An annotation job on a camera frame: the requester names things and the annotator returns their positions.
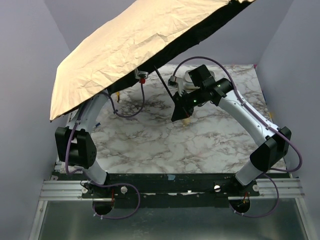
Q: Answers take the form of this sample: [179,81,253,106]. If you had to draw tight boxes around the red yellow pliers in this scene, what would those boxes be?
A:
[116,91,121,103]

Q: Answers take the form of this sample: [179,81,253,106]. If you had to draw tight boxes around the beige folding umbrella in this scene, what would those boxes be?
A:
[49,0,251,121]

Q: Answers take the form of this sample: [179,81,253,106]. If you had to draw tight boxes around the beige zippered umbrella case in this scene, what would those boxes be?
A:
[184,69,215,91]

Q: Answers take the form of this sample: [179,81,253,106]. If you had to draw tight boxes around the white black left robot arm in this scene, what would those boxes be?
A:
[54,94,108,186]

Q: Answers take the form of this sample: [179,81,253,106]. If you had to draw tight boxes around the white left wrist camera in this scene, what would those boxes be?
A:
[134,68,149,85]

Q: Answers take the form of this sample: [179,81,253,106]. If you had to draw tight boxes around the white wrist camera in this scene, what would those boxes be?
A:
[168,75,188,97]
[134,68,149,85]

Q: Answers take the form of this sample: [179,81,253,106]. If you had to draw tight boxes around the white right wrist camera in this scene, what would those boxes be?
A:
[168,75,188,97]

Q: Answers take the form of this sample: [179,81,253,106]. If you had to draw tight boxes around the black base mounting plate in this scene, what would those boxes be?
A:
[82,173,260,209]

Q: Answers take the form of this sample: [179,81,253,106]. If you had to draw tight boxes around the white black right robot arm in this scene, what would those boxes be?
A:
[168,64,292,188]

